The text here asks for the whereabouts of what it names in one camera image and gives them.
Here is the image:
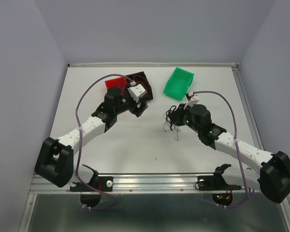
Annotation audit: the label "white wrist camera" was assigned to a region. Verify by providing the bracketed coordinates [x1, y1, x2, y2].
[184, 91, 200, 109]
[128, 84, 147, 102]

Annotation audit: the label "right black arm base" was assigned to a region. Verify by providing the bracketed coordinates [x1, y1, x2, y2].
[194, 164, 242, 191]

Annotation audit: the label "green plastic bin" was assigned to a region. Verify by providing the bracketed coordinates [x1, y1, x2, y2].
[163, 67, 194, 101]

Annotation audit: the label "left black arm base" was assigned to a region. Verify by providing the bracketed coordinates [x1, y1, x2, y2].
[70, 164, 114, 192]

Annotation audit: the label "aluminium front rail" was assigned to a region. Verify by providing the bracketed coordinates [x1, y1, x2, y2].
[30, 172, 287, 194]

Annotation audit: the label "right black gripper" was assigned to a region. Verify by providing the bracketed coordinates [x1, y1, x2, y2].
[167, 102, 201, 134]

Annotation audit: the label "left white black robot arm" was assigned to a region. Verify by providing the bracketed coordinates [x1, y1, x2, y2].
[34, 84, 148, 188]

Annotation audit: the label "black thin wires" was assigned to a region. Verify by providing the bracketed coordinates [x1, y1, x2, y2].
[162, 104, 183, 141]

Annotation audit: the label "red thin wires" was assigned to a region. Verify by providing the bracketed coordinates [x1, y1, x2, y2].
[131, 74, 152, 97]

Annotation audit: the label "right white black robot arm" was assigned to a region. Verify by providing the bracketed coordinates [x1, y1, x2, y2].
[169, 104, 290, 203]

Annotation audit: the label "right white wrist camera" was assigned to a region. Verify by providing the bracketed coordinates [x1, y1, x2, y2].
[184, 91, 200, 109]

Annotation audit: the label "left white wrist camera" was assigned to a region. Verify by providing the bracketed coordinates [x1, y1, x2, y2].
[128, 84, 147, 102]

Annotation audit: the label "red plastic bin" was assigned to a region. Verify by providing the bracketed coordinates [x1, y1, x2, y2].
[105, 77, 127, 91]

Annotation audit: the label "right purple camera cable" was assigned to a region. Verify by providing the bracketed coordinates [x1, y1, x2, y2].
[187, 90, 256, 210]

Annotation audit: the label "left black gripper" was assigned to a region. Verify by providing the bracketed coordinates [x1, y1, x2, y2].
[115, 84, 148, 117]

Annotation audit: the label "black plastic bin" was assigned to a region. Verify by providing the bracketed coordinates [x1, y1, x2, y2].
[127, 72, 153, 102]

